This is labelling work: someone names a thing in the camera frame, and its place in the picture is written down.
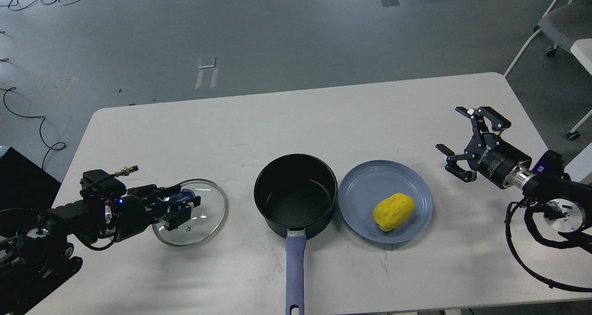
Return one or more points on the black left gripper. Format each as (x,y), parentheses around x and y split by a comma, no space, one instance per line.
(146,205)

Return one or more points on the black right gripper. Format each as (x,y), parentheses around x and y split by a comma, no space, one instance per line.
(486,152)

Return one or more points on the glass pot lid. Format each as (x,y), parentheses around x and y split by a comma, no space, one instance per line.
(204,219)

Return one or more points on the yellow potato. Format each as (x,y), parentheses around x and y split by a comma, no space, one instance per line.
(392,212)

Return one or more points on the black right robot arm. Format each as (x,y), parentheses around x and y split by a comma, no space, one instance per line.
(557,210)

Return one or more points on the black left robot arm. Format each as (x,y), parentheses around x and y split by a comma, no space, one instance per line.
(38,258)

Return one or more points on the blue plate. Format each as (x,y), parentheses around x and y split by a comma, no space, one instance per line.
(380,185)

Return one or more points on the dark blue saucepan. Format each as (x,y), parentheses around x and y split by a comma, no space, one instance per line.
(296,194)

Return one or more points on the black box at left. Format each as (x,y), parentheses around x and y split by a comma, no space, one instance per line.
(23,184)

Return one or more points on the grey office chair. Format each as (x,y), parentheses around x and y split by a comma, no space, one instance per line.
(568,27)

